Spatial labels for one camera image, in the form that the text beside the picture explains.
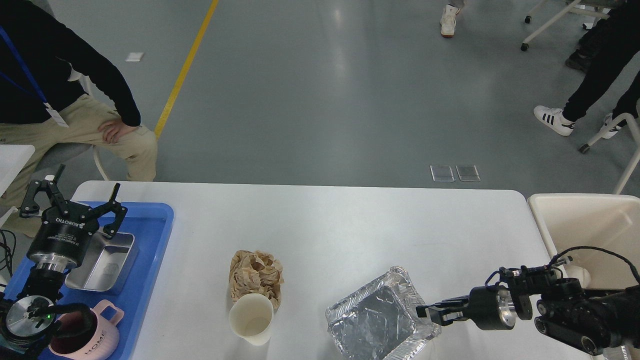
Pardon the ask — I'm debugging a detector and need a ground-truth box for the white paper cup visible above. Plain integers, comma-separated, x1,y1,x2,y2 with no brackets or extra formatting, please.
228,293,274,346

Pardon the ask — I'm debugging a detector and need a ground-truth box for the beige plastic bin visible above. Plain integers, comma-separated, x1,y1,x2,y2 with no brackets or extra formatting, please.
527,193,640,289

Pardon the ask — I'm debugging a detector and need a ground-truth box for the left floor plate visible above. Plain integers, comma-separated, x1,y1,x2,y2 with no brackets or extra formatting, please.
429,165,456,183

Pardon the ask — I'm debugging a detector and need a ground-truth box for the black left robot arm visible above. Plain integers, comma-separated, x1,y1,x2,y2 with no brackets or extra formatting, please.
1,165,128,360

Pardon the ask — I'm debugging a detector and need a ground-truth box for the small white side table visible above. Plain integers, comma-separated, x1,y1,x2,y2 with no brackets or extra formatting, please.
0,144,35,199

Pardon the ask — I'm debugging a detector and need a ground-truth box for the person in black shoes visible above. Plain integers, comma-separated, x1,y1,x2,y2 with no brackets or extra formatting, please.
564,19,610,73

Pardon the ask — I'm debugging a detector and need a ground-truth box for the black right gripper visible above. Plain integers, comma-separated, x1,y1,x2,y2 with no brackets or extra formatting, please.
415,285,517,331

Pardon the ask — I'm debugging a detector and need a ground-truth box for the aluminium foil container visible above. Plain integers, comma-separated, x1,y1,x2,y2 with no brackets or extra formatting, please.
325,266,442,360

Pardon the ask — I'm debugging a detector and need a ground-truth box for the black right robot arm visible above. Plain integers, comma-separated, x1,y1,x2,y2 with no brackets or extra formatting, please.
415,250,640,356

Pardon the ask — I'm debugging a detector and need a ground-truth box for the white paper scrap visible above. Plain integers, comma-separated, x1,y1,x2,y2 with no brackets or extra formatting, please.
125,52,146,63

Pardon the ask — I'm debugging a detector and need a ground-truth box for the white object in bin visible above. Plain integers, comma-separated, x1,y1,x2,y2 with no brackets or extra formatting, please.
563,264,592,289

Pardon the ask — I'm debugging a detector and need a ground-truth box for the white rolling chair frame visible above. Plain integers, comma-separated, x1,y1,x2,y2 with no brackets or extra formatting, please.
519,0,624,52

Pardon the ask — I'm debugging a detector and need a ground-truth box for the person with striped sneakers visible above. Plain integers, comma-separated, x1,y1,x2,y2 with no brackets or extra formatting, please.
533,0,640,137

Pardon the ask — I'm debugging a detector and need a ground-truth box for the blue plastic tray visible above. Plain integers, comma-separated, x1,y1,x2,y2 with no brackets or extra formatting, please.
2,201,175,360

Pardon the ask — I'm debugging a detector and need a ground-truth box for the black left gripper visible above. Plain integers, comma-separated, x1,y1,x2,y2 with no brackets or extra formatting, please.
19,164,128,271

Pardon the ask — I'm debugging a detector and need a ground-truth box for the crumpled brown paper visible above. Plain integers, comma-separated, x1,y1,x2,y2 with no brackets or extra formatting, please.
228,250,285,310

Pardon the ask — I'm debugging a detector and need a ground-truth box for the right floor plate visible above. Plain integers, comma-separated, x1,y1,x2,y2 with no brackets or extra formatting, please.
455,165,482,182

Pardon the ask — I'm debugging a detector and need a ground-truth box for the person in black sweater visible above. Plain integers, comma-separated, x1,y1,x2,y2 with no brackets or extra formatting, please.
0,0,158,211

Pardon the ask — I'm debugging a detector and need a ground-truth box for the stainless steel tray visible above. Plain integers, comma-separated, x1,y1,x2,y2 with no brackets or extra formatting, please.
65,231,138,296

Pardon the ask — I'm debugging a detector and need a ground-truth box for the floor plate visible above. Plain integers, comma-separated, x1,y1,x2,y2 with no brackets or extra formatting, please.
455,165,482,182
429,165,456,183

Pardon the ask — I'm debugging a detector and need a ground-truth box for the pink mug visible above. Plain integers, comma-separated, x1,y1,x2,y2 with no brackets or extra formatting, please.
48,299,125,360

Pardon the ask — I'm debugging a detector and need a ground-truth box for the white chair leg right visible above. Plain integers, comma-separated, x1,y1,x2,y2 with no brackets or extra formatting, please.
578,112,640,195

